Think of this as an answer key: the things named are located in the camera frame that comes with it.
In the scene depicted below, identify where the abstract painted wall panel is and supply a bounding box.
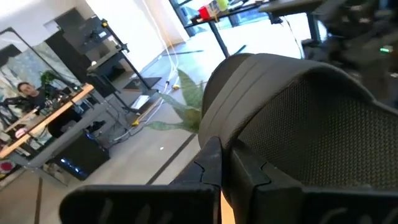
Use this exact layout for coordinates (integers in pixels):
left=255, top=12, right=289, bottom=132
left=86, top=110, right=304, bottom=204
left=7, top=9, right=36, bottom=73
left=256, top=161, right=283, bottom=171
left=0, top=42, right=80, bottom=103

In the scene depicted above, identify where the snake plant in white pot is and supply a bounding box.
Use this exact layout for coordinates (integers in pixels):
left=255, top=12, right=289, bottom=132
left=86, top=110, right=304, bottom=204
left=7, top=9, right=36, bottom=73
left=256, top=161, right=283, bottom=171
left=145, top=68, right=206, bottom=134

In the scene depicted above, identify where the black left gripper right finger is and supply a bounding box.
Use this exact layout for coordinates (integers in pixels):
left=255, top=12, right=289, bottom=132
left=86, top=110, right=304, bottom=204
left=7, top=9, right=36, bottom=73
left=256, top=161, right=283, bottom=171
left=223, top=139, right=398, bottom=224

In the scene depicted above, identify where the black foam slide sandal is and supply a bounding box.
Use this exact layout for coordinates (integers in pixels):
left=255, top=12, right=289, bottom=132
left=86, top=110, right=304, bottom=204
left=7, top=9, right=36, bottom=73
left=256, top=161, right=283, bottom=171
left=198, top=52, right=398, bottom=191

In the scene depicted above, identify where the person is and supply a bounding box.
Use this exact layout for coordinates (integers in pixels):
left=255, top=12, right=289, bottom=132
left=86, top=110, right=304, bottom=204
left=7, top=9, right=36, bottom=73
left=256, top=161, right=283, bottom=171
left=2, top=81, right=47, bottom=114

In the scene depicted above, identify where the small green potted plant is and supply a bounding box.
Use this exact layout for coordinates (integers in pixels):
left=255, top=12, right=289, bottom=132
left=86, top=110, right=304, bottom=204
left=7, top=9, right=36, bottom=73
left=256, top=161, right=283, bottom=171
left=39, top=70, right=60, bottom=90

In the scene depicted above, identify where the red box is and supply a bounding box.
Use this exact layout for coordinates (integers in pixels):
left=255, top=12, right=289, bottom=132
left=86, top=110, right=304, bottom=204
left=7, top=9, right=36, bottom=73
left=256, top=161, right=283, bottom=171
left=198, top=5, right=212, bottom=21

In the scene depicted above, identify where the wooden desk with grey legs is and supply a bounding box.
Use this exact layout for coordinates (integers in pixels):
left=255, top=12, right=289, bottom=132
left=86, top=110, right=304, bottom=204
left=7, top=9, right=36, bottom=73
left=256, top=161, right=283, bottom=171
left=0, top=83, right=111, bottom=187

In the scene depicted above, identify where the black table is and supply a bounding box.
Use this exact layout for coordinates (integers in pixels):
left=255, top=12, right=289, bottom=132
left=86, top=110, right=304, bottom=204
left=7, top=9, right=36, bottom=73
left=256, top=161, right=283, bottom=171
left=183, top=0, right=324, bottom=60

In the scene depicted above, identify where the black cabinet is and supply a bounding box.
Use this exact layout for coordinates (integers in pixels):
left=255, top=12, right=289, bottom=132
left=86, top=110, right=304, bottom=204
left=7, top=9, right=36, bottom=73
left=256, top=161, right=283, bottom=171
left=45, top=7, right=130, bottom=83

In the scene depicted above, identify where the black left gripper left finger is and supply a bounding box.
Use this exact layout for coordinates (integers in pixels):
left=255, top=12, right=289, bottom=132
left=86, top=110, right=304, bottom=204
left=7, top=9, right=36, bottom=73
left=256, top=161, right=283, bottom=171
left=58, top=136, right=223, bottom=224

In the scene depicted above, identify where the black computer tower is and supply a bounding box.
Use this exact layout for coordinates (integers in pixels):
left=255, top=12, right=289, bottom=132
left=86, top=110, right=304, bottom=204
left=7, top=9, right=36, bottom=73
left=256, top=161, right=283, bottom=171
left=52, top=132, right=110, bottom=181

